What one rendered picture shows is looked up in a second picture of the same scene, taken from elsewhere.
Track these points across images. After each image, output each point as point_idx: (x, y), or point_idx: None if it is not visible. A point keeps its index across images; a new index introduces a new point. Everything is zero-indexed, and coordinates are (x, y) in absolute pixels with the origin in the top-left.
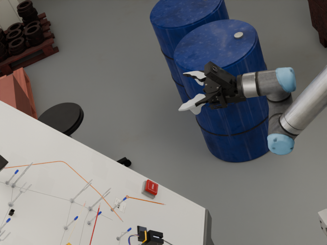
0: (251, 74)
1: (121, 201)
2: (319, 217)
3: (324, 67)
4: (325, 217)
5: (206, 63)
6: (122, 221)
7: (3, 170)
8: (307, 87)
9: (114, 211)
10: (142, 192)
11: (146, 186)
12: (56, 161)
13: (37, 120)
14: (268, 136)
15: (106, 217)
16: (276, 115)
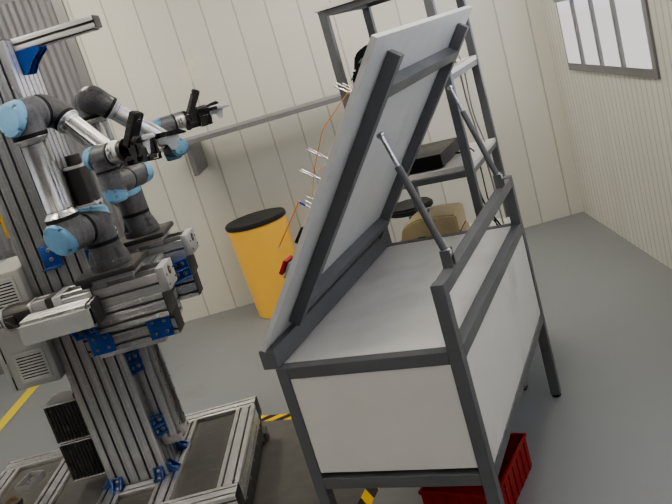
0: (111, 141)
1: (308, 206)
2: (164, 267)
3: (79, 121)
4: (161, 265)
5: (133, 111)
6: (312, 195)
7: None
8: (97, 133)
9: (313, 186)
10: None
11: (288, 256)
12: (327, 122)
13: (340, 122)
14: (146, 165)
15: None
16: (126, 167)
